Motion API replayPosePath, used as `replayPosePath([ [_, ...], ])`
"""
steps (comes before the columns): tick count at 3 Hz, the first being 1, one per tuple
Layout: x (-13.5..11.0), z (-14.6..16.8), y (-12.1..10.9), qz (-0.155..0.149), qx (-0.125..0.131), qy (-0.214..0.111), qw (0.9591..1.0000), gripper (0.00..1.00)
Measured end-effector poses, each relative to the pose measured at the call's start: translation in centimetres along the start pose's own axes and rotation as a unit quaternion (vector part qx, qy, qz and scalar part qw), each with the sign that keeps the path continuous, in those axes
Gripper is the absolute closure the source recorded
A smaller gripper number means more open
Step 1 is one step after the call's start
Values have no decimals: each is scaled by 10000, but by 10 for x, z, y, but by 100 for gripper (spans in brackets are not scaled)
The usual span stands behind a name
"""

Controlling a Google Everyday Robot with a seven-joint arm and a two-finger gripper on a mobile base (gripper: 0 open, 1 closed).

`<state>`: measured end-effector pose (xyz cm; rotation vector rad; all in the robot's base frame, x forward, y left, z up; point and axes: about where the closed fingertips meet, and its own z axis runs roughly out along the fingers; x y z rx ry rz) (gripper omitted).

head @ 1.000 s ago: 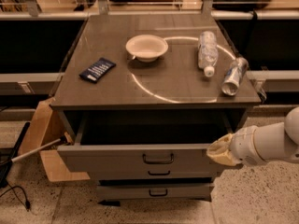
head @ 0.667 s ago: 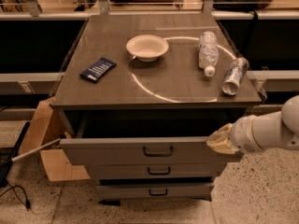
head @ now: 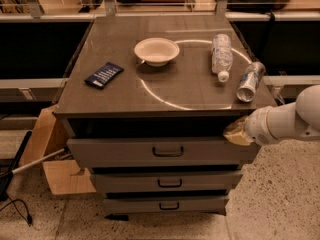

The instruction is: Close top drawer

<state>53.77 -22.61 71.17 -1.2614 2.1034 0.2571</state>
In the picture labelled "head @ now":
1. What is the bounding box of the clear plastic water bottle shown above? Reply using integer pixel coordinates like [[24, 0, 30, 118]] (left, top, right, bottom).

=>
[[211, 34, 233, 83]]

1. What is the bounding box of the dark blue snack packet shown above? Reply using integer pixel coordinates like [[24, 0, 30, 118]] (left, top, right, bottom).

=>
[[84, 62, 124, 89]]

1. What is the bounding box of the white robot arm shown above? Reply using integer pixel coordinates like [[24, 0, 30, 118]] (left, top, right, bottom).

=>
[[223, 85, 320, 146]]

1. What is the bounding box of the grey drawer cabinet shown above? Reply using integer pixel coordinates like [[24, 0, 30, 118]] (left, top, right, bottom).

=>
[[53, 14, 278, 218]]

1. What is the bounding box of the white bowl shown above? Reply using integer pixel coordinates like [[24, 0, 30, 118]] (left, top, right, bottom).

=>
[[134, 38, 180, 67]]

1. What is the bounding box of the cardboard box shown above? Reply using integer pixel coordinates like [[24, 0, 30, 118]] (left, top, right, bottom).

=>
[[19, 105, 95, 195]]

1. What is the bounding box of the black cable on floor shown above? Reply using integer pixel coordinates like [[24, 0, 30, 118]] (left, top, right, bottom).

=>
[[0, 190, 34, 227]]

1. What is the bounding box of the silver drink can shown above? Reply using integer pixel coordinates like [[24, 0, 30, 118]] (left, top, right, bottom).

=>
[[237, 62, 266, 102]]

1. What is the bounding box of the grey middle drawer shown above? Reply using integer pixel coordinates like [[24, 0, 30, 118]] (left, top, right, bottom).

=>
[[90, 171, 242, 193]]

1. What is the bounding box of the grey top drawer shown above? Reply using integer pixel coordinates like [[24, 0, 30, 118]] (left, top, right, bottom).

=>
[[67, 137, 260, 168]]

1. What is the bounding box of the grey drawer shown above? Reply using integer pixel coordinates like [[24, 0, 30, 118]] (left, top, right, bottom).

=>
[[90, 171, 242, 193], [67, 137, 260, 168], [103, 195, 229, 214]]

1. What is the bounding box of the white and black stick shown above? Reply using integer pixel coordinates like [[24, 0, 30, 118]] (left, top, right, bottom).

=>
[[0, 147, 69, 180]]

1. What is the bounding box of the grey bottom drawer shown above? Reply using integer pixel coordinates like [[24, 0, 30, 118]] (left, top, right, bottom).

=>
[[103, 195, 229, 214]]

